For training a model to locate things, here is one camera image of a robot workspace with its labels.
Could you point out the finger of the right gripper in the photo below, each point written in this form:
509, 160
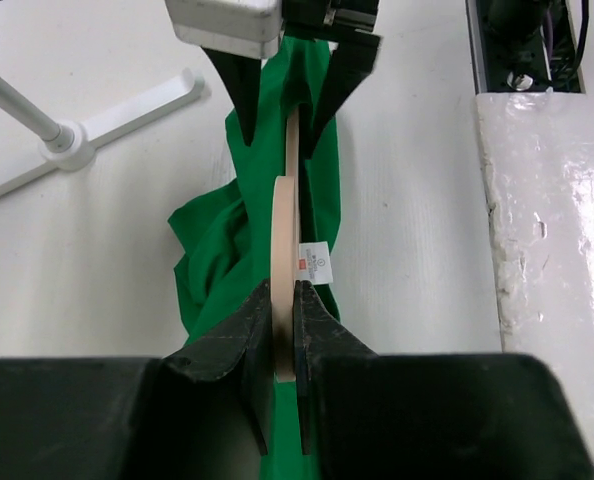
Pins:
350, 63
241, 78

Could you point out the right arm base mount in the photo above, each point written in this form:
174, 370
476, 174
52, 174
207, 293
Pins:
526, 46

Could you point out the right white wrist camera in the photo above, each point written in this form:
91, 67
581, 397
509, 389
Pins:
248, 28

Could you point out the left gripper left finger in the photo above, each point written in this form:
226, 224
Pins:
239, 349

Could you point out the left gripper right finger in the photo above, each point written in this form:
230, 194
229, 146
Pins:
316, 332

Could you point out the beige plastic hanger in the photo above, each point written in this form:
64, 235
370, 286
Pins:
285, 236

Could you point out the green t shirt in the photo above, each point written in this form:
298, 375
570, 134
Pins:
225, 234

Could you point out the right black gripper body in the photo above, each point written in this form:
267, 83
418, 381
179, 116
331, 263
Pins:
331, 20

